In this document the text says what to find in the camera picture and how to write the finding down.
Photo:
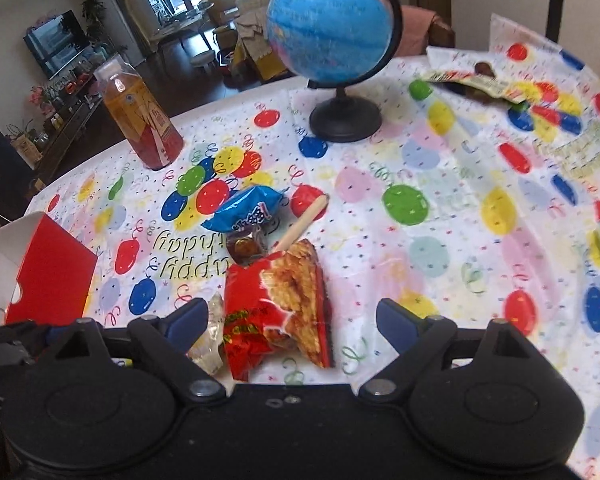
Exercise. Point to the blue snack packet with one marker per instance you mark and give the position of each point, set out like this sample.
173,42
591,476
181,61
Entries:
240,210

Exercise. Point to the beige covered sofa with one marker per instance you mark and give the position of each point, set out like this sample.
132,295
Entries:
255,5

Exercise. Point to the black board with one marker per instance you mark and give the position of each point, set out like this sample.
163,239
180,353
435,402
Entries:
2,165

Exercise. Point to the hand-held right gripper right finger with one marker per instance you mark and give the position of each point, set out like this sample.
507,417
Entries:
397,322

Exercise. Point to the potted plant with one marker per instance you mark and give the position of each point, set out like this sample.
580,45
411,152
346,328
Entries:
94,15

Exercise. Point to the wooden chair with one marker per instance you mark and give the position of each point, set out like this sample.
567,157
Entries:
442,32

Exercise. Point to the brown cardboard box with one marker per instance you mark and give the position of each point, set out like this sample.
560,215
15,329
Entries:
257,55

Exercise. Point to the wooden stick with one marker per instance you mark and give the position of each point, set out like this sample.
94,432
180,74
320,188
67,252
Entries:
305,220

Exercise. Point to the amber tea bottle red label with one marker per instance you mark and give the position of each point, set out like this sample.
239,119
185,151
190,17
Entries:
140,115

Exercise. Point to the pink cloth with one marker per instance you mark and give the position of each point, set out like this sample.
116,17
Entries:
412,30

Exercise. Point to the clear plastic snack wrapper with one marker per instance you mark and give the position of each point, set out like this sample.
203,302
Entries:
210,340

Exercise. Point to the round coffee table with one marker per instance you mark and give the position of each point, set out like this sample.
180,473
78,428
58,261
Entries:
180,25

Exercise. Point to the brown wrapped candy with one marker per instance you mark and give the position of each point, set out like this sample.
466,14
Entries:
245,245

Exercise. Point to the red cardboard box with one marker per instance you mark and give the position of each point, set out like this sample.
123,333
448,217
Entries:
50,270

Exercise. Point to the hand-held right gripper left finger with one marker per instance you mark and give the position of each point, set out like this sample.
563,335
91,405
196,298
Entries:
187,322

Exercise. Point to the small round stool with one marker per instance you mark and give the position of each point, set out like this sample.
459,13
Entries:
202,58

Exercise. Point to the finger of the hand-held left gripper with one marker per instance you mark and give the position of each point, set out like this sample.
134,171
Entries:
10,345

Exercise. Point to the television cabinet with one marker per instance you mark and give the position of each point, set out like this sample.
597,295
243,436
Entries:
65,130

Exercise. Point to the blue desk globe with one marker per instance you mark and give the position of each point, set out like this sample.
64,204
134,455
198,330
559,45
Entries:
330,25

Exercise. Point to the flat yellow brown snack pack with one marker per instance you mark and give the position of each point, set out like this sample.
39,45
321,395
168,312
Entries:
480,80

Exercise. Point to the balloon print tablecloth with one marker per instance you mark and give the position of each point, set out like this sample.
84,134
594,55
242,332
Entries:
430,270

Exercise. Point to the television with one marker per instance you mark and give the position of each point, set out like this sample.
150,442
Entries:
57,42

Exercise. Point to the red snack packet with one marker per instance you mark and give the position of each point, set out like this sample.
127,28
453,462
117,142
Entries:
250,320

